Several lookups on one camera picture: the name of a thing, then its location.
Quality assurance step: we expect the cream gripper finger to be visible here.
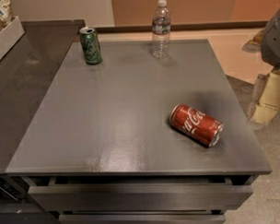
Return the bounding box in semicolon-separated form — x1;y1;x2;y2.
247;101;278;130
252;67;280;109

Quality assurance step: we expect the lower grey drawer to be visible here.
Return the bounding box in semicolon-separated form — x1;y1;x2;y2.
59;213;225;224

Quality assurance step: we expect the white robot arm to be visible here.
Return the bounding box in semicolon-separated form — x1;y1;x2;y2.
242;7;280;125

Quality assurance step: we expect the grey drawer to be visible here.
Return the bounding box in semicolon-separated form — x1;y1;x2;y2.
59;213;225;224
29;176;252;212

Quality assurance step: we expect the grey drawer cabinet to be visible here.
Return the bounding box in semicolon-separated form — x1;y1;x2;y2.
6;40;270;220

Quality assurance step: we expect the white snack box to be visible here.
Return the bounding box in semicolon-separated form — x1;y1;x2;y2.
0;17;25;61

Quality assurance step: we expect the upper grey drawer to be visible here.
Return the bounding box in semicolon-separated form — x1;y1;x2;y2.
29;176;252;212

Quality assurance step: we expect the green soda can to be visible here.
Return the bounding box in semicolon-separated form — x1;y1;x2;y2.
79;26;102;65

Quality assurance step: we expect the clear plastic water bottle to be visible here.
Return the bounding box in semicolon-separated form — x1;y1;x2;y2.
152;0;171;59

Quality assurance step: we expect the red Coca-Cola can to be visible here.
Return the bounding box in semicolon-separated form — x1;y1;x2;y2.
169;104;224;147

